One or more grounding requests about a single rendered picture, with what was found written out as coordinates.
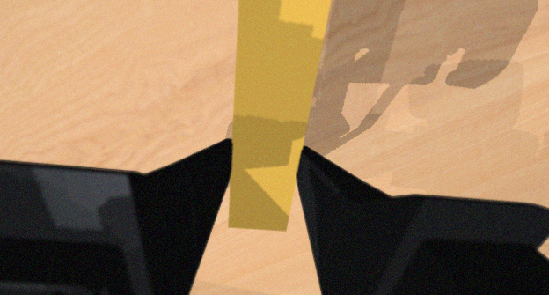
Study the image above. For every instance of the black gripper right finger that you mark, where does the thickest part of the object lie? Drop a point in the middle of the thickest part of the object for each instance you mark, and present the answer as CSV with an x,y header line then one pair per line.
x,y
362,238

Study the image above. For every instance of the yellow bar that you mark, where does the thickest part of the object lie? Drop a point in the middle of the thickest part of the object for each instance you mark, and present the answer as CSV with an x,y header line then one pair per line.
x,y
279,44

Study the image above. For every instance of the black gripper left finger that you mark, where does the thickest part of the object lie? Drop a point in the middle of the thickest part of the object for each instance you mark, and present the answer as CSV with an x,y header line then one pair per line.
x,y
162,220

